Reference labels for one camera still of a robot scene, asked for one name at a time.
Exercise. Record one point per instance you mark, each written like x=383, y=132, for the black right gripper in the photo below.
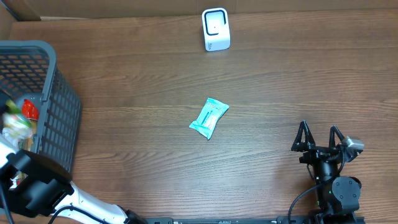
x=315, y=152

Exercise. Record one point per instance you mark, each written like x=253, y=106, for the grey plastic basket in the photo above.
x=29, y=72

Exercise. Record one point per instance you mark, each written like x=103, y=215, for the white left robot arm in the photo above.
x=79, y=206

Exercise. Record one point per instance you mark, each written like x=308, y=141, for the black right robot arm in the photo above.
x=337, y=195

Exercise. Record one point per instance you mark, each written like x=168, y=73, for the green snack packet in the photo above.
x=16, y=128

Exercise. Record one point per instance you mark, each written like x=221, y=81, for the orange biscuit roll pack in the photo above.
x=29, y=110

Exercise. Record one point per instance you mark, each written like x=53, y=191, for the teal wet wipes pack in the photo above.
x=210, y=114

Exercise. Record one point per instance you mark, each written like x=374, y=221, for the white barcode scanner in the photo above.
x=216, y=29

